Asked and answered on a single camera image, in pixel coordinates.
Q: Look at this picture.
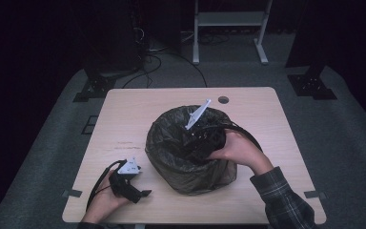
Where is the person's right hand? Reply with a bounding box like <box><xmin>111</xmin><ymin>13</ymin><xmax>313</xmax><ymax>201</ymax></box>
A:
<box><xmin>207</xmin><ymin>128</ymin><xmax>275</xmax><ymax>177</ymax></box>

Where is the cable bundle under stand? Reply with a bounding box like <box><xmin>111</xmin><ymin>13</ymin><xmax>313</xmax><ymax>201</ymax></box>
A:
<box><xmin>199</xmin><ymin>32</ymin><xmax>231</xmax><ymax>46</ymax></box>

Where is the black plastic garbage bag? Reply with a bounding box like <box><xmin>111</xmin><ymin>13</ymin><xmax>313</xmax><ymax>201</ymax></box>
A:
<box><xmin>144</xmin><ymin>104</ymin><xmax>238</xmax><ymax>196</ymax></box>

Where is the white metal stand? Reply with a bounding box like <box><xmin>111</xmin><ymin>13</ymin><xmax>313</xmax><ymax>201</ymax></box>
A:
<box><xmin>192</xmin><ymin>0</ymin><xmax>274</xmax><ymax>66</ymax></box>

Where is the black stand with base plate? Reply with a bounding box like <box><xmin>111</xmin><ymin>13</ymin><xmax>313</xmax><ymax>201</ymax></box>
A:
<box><xmin>72</xmin><ymin>58</ymin><xmax>141</xmax><ymax>103</ymax></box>
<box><xmin>286</xmin><ymin>61</ymin><xmax>338</xmax><ymax>101</ymax></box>

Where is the person's left hand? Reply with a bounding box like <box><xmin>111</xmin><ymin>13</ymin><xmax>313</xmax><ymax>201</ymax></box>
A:
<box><xmin>81</xmin><ymin>171</ymin><xmax>132</xmax><ymax>224</ymax></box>

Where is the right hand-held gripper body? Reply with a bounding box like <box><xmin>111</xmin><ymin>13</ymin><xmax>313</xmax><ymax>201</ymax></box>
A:
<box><xmin>184</xmin><ymin>97</ymin><xmax>227</xmax><ymax>160</ymax></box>

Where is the black floor cable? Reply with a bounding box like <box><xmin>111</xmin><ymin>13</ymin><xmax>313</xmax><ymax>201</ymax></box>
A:
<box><xmin>158</xmin><ymin>52</ymin><xmax>209</xmax><ymax>89</ymax></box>
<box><xmin>121</xmin><ymin>52</ymin><xmax>163</xmax><ymax>89</ymax></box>

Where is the grey tape strip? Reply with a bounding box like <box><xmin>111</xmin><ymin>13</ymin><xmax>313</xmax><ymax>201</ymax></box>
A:
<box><xmin>303</xmin><ymin>190</ymin><xmax>327</xmax><ymax>200</ymax></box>
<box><xmin>61</xmin><ymin>189</ymin><xmax>83</xmax><ymax>198</ymax></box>

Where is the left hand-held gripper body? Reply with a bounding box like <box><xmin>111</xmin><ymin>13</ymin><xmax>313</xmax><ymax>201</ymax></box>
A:
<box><xmin>108</xmin><ymin>156</ymin><xmax>143</xmax><ymax>205</ymax></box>

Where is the right hand-held gripper black cable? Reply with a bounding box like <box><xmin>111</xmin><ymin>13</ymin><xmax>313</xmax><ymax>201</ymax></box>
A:
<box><xmin>199</xmin><ymin>121</ymin><xmax>264</xmax><ymax>153</ymax></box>

